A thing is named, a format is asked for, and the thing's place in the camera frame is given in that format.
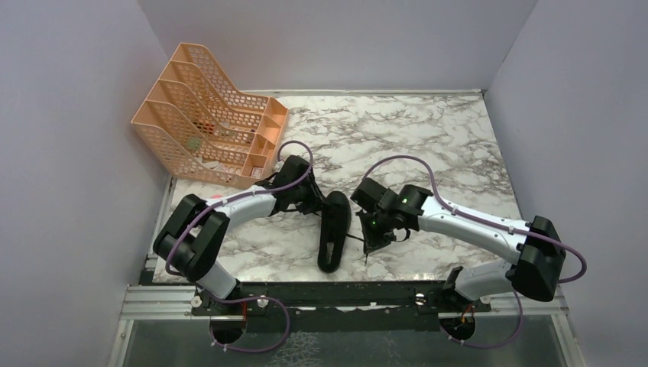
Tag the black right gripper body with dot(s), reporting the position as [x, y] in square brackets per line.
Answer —
[376, 232]

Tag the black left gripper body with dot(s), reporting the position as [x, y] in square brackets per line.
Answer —
[307, 196]

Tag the black canvas sneaker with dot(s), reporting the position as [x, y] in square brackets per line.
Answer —
[335, 222]

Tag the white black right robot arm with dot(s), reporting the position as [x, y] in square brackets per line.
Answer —
[529, 262]

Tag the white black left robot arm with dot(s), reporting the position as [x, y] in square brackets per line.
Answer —
[191, 238]

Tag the orange plastic file organizer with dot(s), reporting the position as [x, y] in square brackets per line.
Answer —
[201, 127]

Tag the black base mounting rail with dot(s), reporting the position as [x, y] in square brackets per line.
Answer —
[335, 306]

